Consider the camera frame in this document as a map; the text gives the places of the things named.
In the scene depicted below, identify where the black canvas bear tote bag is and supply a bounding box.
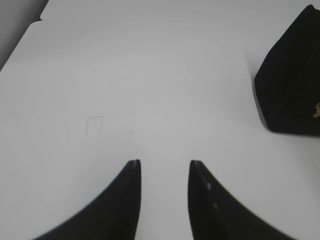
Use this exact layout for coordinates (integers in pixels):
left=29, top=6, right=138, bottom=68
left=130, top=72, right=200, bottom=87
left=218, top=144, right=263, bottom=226
left=254, top=4, right=320, bottom=136

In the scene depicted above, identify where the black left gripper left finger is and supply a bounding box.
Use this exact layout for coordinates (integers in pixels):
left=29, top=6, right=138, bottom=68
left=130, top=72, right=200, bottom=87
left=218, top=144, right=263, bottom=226
left=38, top=159, right=142, bottom=240

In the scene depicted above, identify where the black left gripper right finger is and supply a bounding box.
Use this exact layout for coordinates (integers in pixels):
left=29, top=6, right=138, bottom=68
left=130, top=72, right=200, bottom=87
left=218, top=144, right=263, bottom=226
left=188, top=160, right=290, bottom=240

